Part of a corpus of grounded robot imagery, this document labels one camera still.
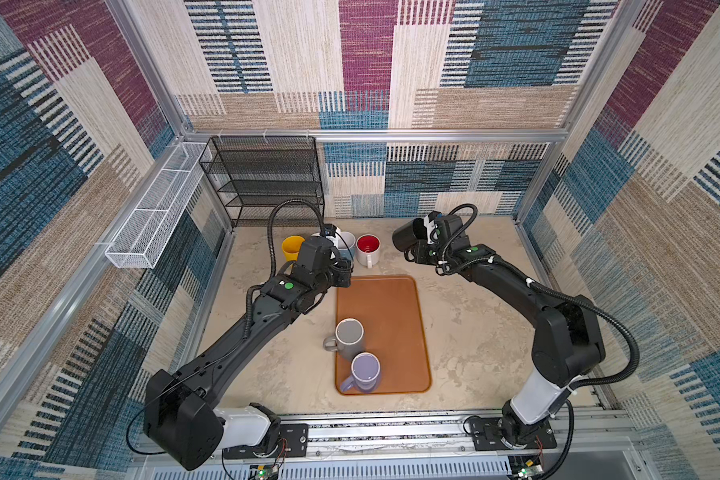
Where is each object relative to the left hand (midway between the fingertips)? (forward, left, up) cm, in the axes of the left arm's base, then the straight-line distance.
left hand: (349, 258), depth 78 cm
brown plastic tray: (-1, -12, -25) cm, 28 cm away
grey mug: (-16, +1, -14) cm, 21 cm away
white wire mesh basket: (-1, +47, +9) cm, 48 cm away
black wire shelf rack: (+42, +31, -7) cm, 52 cm away
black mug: (+14, -17, -8) cm, 24 cm away
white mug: (+21, -6, -21) cm, 30 cm away
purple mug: (-23, -3, -17) cm, 29 cm away
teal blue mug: (+17, +2, -16) cm, 23 cm away
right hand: (+8, -19, -8) cm, 22 cm away
